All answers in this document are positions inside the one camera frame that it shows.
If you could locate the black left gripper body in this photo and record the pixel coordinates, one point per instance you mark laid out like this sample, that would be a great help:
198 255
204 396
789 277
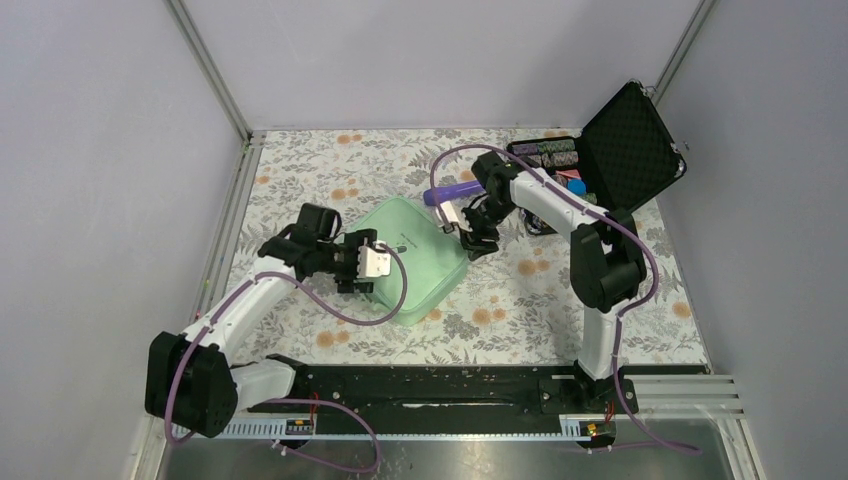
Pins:
345 261

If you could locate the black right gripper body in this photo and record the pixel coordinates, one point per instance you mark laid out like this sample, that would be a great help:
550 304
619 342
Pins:
483 222

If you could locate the mint green medicine case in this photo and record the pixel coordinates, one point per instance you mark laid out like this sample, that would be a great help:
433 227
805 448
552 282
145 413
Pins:
435 262

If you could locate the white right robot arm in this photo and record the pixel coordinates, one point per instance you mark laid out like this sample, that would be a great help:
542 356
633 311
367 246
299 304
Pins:
607 264

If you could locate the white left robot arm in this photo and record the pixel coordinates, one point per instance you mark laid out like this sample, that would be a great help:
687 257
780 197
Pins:
192 380

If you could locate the purple cylindrical tube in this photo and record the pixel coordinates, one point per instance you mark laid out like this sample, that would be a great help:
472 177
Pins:
451 192

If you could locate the floral table mat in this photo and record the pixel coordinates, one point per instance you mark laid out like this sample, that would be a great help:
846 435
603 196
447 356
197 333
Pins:
513 307

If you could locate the black poker chip case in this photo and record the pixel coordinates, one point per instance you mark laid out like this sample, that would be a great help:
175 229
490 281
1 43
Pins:
625 155

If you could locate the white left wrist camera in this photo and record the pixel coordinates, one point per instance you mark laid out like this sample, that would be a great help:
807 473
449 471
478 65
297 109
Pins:
373 263

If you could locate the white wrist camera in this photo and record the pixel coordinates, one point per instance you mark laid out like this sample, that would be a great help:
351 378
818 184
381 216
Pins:
448 218
373 263

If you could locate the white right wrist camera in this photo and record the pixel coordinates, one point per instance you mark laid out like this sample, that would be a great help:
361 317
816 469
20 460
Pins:
448 218

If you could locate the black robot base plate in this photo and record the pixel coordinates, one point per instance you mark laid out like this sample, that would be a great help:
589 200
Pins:
453 400

